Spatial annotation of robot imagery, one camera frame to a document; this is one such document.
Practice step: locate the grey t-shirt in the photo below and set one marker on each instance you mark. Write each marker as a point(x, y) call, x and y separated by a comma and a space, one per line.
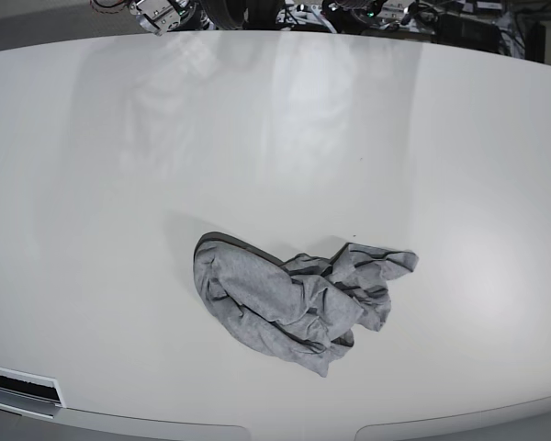
point(302, 310)

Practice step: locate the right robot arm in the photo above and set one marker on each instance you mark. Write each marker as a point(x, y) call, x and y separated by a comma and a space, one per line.
point(154, 16)

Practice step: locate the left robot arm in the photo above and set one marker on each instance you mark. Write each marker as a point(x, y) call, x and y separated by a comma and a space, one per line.
point(349, 16)

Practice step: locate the black box background right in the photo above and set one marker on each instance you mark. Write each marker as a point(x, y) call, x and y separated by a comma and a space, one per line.
point(467, 33)

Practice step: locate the white slotted bracket table edge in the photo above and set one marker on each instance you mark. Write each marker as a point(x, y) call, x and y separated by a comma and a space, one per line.
point(30, 394)

